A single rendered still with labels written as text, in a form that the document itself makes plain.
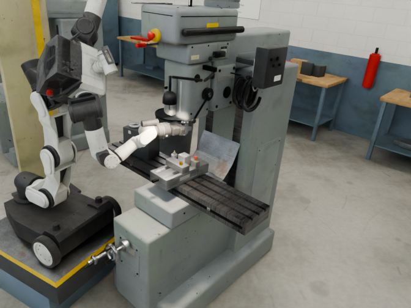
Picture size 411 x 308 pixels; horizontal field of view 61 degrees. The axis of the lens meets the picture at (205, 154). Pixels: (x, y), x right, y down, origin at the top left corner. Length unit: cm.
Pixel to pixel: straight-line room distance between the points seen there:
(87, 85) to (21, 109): 166
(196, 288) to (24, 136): 204
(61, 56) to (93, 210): 110
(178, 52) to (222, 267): 153
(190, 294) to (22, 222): 116
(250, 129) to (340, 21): 400
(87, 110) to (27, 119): 174
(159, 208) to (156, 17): 102
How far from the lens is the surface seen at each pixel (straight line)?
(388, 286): 319
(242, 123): 222
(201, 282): 247
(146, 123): 191
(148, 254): 202
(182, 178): 205
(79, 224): 235
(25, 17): 330
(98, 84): 183
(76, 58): 182
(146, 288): 219
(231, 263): 263
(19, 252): 255
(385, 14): 578
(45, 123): 214
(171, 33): 168
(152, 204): 207
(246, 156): 227
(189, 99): 185
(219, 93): 200
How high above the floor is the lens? 198
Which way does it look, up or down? 26 degrees down
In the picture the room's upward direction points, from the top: 4 degrees clockwise
